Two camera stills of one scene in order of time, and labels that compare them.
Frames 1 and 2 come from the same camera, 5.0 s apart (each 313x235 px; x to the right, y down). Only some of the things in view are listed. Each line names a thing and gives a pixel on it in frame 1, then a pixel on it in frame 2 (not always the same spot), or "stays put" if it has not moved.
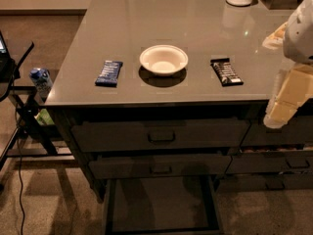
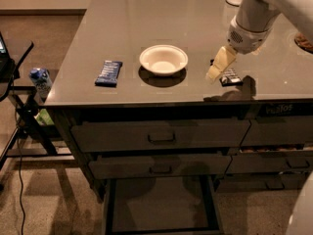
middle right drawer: x=270 y=163 stays put
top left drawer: x=159 y=136 stays put
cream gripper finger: x=292 y=88 -> x=242 y=41
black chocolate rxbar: x=225 y=71 stays put
